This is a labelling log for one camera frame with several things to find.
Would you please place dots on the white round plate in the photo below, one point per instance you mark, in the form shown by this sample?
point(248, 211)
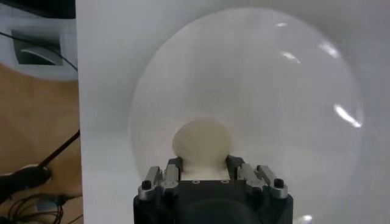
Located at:
point(259, 91)

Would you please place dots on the white side table with label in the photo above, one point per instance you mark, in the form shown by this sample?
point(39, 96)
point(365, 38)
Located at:
point(39, 73)

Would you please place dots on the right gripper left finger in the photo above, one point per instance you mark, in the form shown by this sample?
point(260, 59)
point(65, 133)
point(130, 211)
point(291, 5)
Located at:
point(170, 178)

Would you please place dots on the black power adapter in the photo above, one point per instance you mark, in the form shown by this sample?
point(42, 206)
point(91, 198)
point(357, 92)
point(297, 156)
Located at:
point(24, 179)

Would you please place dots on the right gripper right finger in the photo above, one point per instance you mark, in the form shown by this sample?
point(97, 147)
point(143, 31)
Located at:
point(250, 178)

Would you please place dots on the white steamed baozi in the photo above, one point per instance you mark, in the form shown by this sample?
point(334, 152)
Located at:
point(201, 143)

